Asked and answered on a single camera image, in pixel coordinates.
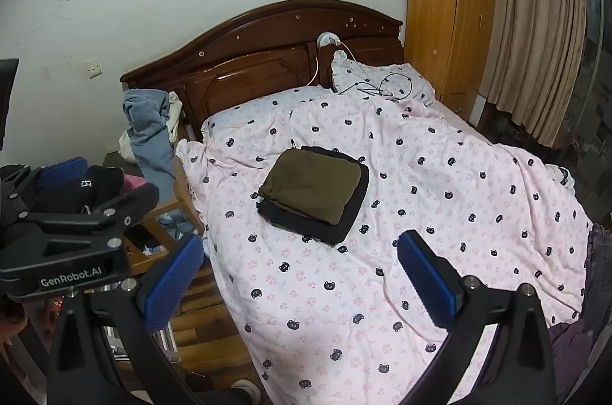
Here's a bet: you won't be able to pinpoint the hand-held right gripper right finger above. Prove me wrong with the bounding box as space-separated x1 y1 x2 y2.
397 229 558 405

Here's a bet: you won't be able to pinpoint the black folded garment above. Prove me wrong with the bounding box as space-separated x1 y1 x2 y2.
256 140 370 246

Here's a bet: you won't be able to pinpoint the cat print pillow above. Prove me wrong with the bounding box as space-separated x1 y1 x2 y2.
330 50 436 107

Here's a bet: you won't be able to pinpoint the white grey sneaker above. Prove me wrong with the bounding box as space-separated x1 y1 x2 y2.
547 163 577 195
232 379 263 405

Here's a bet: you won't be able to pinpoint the chrome metal rack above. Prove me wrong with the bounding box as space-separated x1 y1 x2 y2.
107 321 180 363

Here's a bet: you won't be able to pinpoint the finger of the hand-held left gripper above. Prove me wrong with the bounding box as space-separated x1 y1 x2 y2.
0 156 89 224
24 184 160 238

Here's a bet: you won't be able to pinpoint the purple garment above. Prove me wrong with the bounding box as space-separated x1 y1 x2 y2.
550 314 603 387

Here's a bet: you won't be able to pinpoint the olive green sweatshirt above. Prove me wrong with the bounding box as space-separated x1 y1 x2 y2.
258 147 363 225

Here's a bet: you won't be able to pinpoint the beige curtain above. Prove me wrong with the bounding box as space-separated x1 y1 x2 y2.
452 0 603 148

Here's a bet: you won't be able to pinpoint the black cap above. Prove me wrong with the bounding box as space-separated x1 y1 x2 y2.
36 165 126 215

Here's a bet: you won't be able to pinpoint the black cable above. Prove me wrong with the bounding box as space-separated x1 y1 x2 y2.
335 72 414 102

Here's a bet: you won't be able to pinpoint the orange wooden wardrobe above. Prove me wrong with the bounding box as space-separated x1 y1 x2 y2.
405 0 499 124

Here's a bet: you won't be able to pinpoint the wooden stool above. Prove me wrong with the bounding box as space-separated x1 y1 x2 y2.
122 195 206 277

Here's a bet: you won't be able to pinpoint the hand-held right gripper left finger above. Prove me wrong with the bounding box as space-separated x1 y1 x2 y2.
47 234 205 405

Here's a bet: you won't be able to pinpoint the person's leg in black pants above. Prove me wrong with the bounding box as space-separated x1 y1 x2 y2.
191 386 249 405

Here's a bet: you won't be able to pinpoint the pink cat print bedsheet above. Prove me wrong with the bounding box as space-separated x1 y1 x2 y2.
176 61 594 405

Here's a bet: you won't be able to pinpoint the white cable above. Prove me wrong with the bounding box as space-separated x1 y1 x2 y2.
306 42 357 88

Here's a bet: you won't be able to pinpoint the light blue garment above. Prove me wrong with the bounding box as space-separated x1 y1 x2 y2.
122 89 177 195

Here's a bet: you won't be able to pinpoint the dark blue jeans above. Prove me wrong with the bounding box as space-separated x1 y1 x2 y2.
581 223 612 320

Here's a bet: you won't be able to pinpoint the brown wooden headboard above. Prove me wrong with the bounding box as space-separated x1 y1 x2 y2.
119 0 406 143

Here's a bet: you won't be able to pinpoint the black flat screen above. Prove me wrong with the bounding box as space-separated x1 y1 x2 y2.
0 58 20 152

